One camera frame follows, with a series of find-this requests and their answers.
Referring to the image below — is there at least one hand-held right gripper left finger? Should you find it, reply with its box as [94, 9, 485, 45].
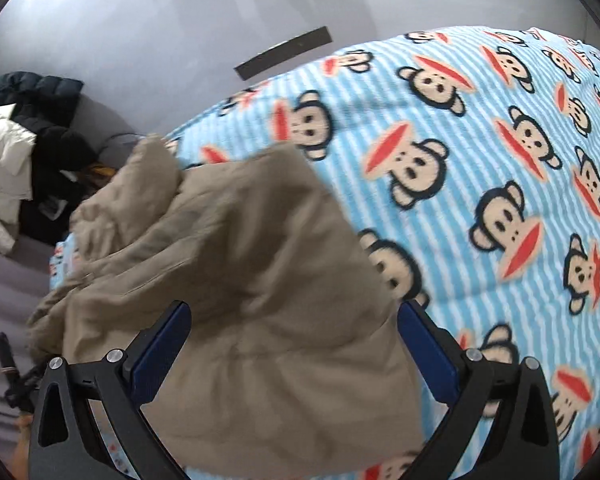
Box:
[28, 300, 192, 480]

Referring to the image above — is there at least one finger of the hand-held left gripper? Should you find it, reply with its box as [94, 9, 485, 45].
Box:
[0, 332, 20, 386]

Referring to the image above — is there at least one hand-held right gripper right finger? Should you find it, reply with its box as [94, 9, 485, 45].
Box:
[397, 300, 562, 480]

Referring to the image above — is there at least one tan puffer jacket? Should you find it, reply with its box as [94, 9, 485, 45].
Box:
[26, 134, 427, 477]

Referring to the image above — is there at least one person's left forearm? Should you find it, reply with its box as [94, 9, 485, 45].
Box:
[11, 417, 33, 480]

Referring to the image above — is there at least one grey curtain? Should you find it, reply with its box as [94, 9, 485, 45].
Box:
[0, 240, 61, 441]

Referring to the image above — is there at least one blue striped monkey print blanket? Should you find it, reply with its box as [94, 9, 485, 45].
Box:
[47, 27, 600, 480]

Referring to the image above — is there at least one black coat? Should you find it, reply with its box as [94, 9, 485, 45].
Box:
[19, 126, 101, 247]

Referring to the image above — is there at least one orange patterned bag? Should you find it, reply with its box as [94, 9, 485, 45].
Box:
[86, 161, 116, 182]

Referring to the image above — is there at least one white puffer jacket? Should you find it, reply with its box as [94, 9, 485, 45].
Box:
[0, 104, 37, 256]

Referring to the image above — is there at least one black wall strip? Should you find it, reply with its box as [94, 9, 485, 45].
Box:
[234, 26, 334, 81]

